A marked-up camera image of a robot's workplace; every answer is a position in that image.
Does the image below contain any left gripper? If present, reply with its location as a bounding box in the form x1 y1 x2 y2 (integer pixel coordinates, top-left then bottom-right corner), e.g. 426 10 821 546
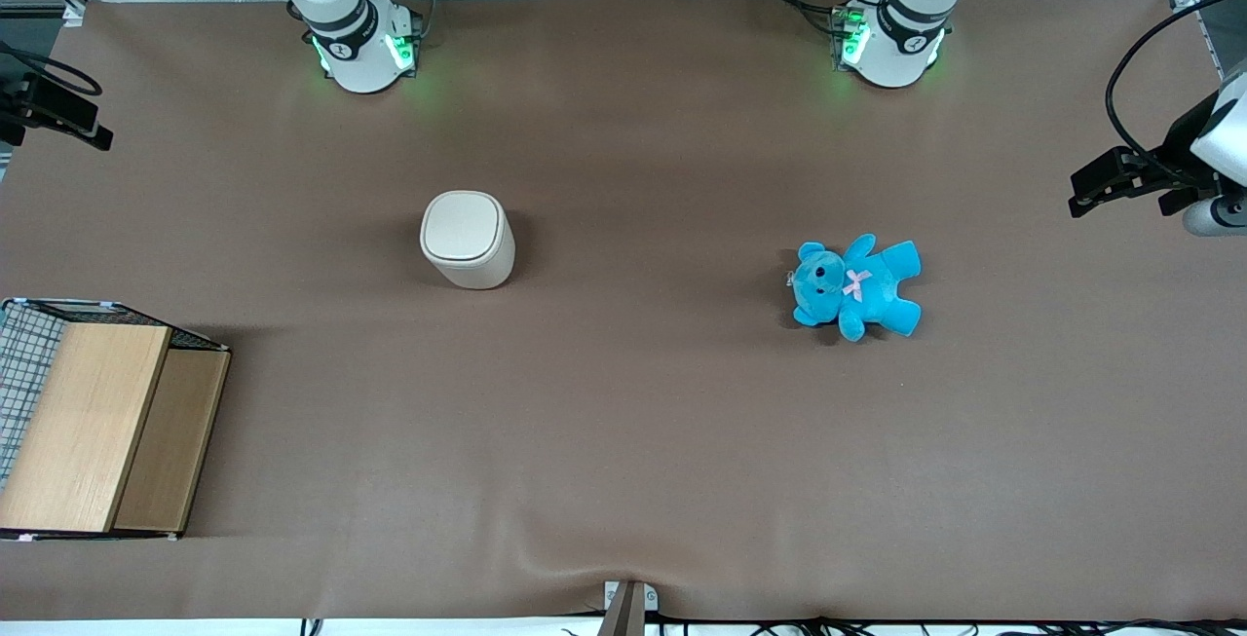
1068 66 1247 219

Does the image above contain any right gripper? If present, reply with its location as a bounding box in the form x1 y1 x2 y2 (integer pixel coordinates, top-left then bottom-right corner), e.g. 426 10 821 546
0 74 115 152

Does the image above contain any beige trash can lid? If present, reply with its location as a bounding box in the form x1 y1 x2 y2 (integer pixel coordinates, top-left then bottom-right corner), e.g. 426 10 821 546
420 190 514 261

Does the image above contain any beige trash can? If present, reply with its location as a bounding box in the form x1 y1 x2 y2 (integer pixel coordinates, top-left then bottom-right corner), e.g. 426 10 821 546
419 190 516 291

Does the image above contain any blue teddy bear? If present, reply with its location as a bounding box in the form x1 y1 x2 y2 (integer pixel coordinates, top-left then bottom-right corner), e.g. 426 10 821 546
787 233 924 343

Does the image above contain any light wooden board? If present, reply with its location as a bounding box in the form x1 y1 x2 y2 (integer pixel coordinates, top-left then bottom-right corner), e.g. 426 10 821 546
0 321 173 534

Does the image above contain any dark wooden board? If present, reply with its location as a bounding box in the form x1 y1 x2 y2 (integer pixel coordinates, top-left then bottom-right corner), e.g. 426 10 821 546
113 348 232 534

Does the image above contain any brown table cover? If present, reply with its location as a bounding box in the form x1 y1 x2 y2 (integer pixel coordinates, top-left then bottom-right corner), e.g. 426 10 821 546
0 0 1247 623

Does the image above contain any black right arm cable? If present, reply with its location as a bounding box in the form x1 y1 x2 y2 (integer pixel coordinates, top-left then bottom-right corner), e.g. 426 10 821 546
0 39 104 98

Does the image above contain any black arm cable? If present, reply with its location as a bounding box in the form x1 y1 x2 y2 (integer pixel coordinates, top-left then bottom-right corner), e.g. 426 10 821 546
0 39 104 98
1105 0 1247 181

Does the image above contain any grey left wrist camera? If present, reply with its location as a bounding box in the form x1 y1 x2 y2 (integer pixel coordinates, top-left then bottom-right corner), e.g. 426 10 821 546
1182 194 1247 238

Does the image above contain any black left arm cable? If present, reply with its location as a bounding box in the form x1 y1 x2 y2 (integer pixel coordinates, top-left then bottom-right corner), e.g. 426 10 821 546
1105 0 1247 181

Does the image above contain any black wire rack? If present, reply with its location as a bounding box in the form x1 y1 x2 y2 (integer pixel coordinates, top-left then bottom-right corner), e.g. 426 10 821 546
0 297 233 542

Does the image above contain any grey metal camera bracket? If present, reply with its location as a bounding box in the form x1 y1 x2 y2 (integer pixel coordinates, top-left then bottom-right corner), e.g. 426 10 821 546
603 580 660 636

